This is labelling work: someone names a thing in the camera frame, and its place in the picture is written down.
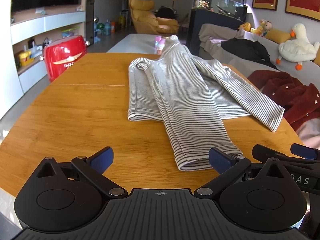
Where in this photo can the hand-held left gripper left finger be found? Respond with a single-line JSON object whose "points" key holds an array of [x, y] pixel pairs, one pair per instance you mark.
{"points": [[102, 158]]}

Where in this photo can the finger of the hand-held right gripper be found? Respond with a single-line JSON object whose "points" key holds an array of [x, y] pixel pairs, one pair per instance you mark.
{"points": [[287, 158], [305, 152]]}

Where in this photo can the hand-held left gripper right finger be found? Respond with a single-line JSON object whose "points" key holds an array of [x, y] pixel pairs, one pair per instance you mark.
{"points": [[220, 161]]}

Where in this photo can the striped knit garment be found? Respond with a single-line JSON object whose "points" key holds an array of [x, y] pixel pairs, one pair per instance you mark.
{"points": [[175, 92]]}

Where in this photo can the dark red fuzzy garment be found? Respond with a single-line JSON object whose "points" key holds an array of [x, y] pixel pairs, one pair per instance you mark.
{"points": [[295, 97]]}

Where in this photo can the grey sofa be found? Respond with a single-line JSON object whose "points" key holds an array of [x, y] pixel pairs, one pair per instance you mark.
{"points": [[240, 62]]}

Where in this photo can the white goose plush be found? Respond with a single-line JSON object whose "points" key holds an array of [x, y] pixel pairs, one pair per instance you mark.
{"points": [[297, 47]]}

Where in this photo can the black jacket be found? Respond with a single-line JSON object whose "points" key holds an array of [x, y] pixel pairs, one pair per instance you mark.
{"points": [[250, 50]]}

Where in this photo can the yellow long cushion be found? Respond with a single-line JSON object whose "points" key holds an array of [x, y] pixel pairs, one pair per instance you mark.
{"points": [[277, 36]]}

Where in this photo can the pale low table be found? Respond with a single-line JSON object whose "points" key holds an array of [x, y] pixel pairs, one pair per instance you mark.
{"points": [[135, 43]]}

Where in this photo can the yellow toy box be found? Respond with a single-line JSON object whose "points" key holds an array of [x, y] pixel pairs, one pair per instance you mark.
{"points": [[25, 58]]}

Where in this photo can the beige blanket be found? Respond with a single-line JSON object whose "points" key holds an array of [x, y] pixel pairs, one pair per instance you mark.
{"points": [[212, 33]]}

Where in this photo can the pink snack container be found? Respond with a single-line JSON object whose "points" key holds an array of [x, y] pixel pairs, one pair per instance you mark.
{"points": [[160, 43]]}

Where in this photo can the pink doll plush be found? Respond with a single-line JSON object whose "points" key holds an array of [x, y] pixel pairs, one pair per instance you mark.
{"points": [[268, 28]]}

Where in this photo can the blue water jug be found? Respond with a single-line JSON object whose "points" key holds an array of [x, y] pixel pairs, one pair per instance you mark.
{"points": [[107, 28]]}

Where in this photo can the yellow duck plush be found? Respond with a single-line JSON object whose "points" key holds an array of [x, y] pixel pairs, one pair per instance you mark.
{"points": [[258, 28]]}

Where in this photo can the green ball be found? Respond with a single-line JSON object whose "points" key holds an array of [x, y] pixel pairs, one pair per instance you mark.
{"points": [[101, 26]]}

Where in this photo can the dark fish tank cabinet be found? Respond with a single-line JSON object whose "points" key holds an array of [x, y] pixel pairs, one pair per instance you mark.
{"points": [[197, 27]]}

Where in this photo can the yellow plush toy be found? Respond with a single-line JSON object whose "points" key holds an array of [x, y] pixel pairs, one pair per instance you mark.
{"points": [[245, 27]]}

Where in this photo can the yellow armchair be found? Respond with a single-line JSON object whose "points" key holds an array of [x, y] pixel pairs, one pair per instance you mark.
{"points": [[145, 17]]}

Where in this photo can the white shelf unit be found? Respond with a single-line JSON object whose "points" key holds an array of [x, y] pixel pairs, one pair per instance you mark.
{"points": [[30, 27]]}

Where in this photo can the dark cloth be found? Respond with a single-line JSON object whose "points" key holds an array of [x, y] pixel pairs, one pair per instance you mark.
{"points": [[165, 13]]}

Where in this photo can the glass fish tank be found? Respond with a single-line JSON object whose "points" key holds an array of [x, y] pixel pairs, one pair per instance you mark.
{"points": [[220, 2]]}

